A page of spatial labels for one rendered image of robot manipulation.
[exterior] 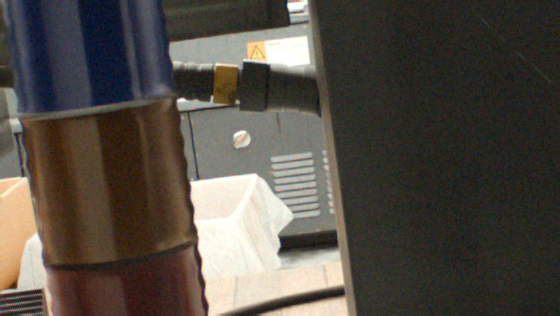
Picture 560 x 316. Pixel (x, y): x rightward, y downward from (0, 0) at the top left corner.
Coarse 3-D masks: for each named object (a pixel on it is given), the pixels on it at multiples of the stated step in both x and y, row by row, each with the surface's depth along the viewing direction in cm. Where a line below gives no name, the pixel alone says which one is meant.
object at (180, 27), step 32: (0, 0) 50; (192, 0) 50; (224, 0) 50; (256, 0) 50; (0, 32) 50; (192, 32) 50; (224, 32) 50; (0, 64) 50; (0, 96) 63; (0, 128) 63
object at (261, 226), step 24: (192, 192) 331; (216, 192) 331; (240, 192) 331; (264, 192) 331; (216, 216) 332; (240, 216) 284; (264, 216) 313; (288, 216) 337; (216, 240) 277; (240, 240) 277; (264, 240) 300; (24, 264) 281; (216, 264) 276; (240, 264) 276; (264, 264) 286
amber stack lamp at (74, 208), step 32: (160, 96) 30; (32, 128) 28; (64, 128) 28; (96, 128) 28; (128, 128) 28; (160, 128) 28; (32, 160) 29; (64, 160) 28; (96, 160) 28; (128, 160) 28; (160, 160) 28; (32, 192) 29; (64, 192) 28; (96, 192) 28; (128, 192) 28; (160, 192) 28; (64, 224) 28; (96, 224) 28; (128, 224) 28; (160, 224) 28; (192, 224) 30; (64, 256) 28; (96, 256) 28; (128, 256) 28
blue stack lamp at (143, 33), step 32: (32, 0) 27; (64, 0) 27; (96, 0) 27; (128, 0) 28; (160, 0) 29; (32, 32) 28; (64, 32) 27; (96, 32) 27; (128, 32) 28; (160, 32) 29; (32, 64) 28; (64, 64) 27; (96, 64) 27; (128, 64) 28; (160, 64) 28; (32, 96) 28; (64, 96) 28; (96, 96) 28; (128, 96) 28
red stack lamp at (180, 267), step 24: (192, 240) 30; (48, 264) 29; (96, 264) 29; (120, 264) 28; (144, 264) 28; (168, 264) 29; (192, 264) 29; (48, 288) 29; (72, 288) 29; (96, 288) 28; (120, 288) 28; (144, 288) 28; (168, 288) 29; (192, 288) 29; (72, 312) 29; (96, 312) 28; (120, 312) 28; (144, 312) 28; (168, 312) 29; (192, 312) 29
